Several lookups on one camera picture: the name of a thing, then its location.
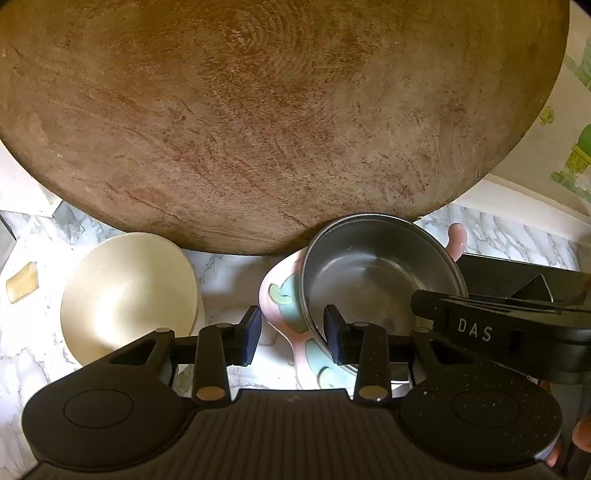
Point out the small yellow sponge piece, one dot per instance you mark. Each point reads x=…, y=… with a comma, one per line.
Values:
x=22, y=281

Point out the cartoon wall sticker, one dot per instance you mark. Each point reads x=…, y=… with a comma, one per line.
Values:
x=577, y=157

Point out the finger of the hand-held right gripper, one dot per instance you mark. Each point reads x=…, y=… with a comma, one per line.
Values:
x=422, y=304

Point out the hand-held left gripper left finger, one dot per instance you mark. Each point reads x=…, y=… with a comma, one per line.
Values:
x=253, y=332

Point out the black glass gas stove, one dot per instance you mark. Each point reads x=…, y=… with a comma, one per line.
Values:
x=498, y=277

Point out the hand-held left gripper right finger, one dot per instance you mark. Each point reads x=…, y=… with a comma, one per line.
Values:
x=333, y=337

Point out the person's right hand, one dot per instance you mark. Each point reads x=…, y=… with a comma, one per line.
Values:
x=583, y=434

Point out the cream bowl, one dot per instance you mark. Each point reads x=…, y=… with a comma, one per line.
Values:
x=124, y=295

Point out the round wooden cutting board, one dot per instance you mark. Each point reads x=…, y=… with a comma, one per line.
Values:
x=277, y=115

